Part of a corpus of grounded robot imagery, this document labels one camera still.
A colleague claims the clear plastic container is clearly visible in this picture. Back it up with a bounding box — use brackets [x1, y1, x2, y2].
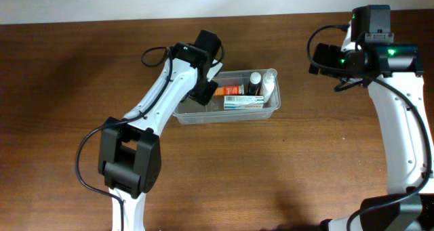
[172, 68, 281, 125]

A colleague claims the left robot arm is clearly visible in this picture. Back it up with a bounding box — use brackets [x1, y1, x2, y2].
[98, 30, 224, 230]

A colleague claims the white calamine lotion bottle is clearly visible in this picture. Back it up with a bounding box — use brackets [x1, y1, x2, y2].
[260, 69, 277, 103]

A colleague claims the orange vitamin tablet tube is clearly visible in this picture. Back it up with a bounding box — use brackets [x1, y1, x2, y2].
[214, 85, 244, 96]

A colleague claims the white green medicine box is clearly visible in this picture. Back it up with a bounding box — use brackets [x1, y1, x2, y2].
[224, 96, 264, 110]

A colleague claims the dark brown syrup bottle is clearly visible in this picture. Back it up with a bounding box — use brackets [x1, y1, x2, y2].
[246, 72, 262, 96]

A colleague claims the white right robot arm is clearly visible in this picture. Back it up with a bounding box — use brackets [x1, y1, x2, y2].
[307, 5, 433, 230]

